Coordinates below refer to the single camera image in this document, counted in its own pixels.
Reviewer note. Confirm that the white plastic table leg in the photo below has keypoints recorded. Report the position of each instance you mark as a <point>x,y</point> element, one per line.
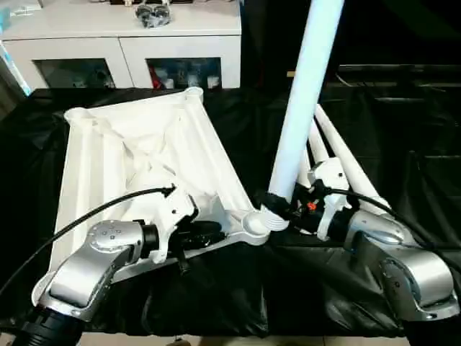
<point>306,108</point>
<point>318,144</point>
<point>304,169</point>
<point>345,151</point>

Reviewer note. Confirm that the white plastic table top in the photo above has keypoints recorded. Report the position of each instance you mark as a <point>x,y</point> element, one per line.
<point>108,144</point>

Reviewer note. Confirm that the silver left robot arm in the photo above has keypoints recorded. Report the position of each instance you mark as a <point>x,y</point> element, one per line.
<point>90,259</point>

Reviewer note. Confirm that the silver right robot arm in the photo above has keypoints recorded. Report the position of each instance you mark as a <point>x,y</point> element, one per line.
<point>414,281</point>

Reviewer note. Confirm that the black mat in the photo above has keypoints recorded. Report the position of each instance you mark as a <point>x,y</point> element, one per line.
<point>216,288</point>

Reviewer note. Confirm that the black television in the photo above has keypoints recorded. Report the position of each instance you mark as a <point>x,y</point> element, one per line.
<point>396,68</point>

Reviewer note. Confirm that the black box with beige label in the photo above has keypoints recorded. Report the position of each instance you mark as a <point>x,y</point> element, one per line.
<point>266,36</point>

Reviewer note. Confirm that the clear bag on cabinet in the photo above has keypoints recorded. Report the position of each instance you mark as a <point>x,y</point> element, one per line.
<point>153,16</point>

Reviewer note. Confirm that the white cabinet with glass doors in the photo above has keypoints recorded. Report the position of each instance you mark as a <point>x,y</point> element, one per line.
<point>72,50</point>

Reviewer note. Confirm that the blue white package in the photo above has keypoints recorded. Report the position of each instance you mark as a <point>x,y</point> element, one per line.
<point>12,68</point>

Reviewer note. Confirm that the blue plastic item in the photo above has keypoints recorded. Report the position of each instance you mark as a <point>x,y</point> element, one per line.
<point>4,19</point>

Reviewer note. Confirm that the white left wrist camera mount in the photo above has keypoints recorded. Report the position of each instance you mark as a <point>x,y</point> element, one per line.
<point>173,212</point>

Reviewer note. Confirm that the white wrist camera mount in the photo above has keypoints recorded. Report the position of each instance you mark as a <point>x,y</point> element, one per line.
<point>331,173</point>
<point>173,212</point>

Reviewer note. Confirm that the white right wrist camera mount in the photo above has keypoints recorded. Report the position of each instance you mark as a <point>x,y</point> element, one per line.
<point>331,173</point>

